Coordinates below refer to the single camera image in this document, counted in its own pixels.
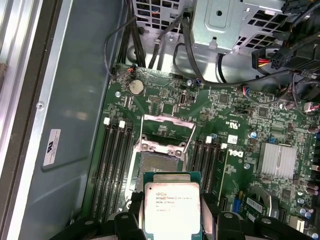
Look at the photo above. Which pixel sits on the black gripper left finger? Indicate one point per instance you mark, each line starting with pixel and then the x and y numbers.
pixel 136 225

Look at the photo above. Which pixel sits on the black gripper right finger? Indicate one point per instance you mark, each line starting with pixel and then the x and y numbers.
pixel 208 220

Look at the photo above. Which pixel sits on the silver CPU chip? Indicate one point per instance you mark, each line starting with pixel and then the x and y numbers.
pixel 172 207

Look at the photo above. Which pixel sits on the metal socket cover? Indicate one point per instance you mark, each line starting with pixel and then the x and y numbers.
pixel 170 122

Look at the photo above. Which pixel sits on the black expansion slot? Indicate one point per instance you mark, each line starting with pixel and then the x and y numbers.
pixel 223 206

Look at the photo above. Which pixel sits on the blue expansion slot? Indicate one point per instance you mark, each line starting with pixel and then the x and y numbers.
pixel 238 205

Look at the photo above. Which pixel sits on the CPU socket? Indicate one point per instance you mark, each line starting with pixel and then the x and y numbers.
pixel 162 162

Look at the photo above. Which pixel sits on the green RAM stick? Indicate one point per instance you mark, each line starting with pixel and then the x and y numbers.
pixel 222 175

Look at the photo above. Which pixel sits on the black graphics card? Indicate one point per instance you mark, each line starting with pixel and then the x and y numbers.
pixel 257 203

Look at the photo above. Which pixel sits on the silver chipset heatsink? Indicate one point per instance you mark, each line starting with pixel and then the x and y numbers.
pixel 276 161

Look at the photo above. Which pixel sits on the green motherboard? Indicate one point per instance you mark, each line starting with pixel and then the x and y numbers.
pixel 220 117

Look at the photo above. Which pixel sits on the white warning sticker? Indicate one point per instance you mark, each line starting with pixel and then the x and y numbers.
pixel 52 147

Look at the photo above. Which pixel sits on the internal USB port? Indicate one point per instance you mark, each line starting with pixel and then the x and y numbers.
pixel 182 98

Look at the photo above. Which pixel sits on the coin cell battery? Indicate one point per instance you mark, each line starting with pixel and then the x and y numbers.
pixel 136 86

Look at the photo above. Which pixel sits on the black PC case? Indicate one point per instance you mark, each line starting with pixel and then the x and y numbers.
pixel 70 100

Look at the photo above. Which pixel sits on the black power connector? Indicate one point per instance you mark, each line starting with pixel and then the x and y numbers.
pixel 280 60

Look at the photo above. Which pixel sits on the silver drive cage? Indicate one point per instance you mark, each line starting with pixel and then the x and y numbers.
pixel 217 25

